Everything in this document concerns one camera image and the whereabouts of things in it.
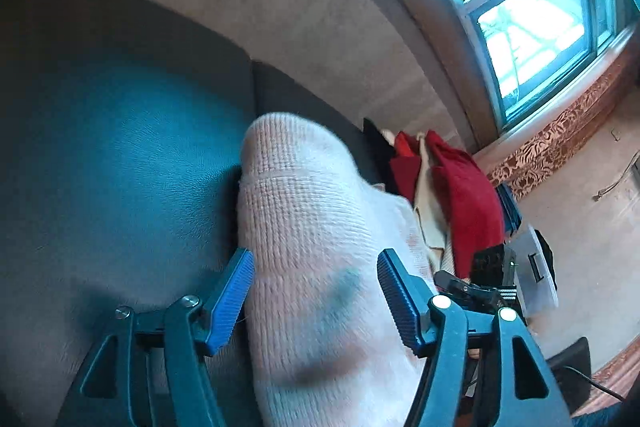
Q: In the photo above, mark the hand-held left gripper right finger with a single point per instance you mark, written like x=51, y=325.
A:
x=397, y=302

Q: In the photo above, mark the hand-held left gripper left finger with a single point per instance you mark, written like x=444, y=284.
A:
x=232, y=297

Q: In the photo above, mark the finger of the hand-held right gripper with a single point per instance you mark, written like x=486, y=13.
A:
x=452, y=283

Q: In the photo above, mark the pink knit sweater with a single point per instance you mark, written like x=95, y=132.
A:
x=310, y=232

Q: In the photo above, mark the clear plastic storage box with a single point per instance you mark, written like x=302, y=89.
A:
x=525, y=267

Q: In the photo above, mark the black cloth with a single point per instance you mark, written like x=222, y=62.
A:
x=547, y=252

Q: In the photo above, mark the blue storage bin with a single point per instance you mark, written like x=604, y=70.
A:
x=510, y=212

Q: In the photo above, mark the dark red sweater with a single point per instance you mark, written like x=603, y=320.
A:
x=470, y=207

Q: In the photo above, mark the cream ribbed knit garment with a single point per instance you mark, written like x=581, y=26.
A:
x=427, y=217

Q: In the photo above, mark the small black box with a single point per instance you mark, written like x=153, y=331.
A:
x=570, y=357

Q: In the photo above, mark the brown floral curtain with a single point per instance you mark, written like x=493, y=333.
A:
x=550, y=147

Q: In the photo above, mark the black garment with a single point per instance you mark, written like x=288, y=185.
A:
x=377, y=152

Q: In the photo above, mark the pale beige garment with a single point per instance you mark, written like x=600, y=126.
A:
x=387, y=135

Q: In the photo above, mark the person's blue trousers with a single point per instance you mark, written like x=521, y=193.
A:
x=595, y=417

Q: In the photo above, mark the window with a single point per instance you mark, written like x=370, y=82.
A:
x=525, y=42

